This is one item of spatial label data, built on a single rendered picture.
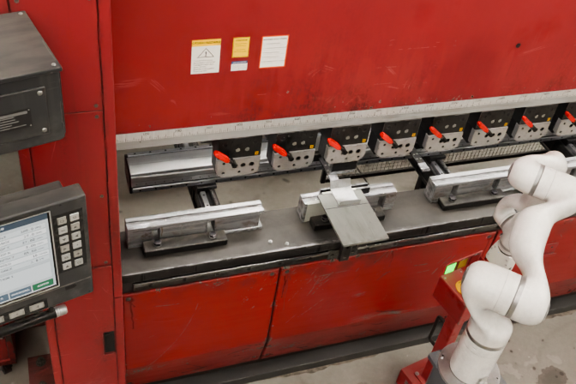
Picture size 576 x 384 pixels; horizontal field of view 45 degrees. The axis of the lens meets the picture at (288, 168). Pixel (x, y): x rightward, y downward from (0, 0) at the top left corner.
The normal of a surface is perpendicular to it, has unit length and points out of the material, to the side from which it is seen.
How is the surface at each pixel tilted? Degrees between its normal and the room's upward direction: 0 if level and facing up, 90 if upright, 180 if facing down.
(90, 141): 90
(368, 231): 0
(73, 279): 90
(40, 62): 0
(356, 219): 0
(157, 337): 90
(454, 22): 90
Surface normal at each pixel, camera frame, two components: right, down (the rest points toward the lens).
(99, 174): 0.32, 0.65
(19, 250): 0.53, 0.60
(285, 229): 0.13, -0.75
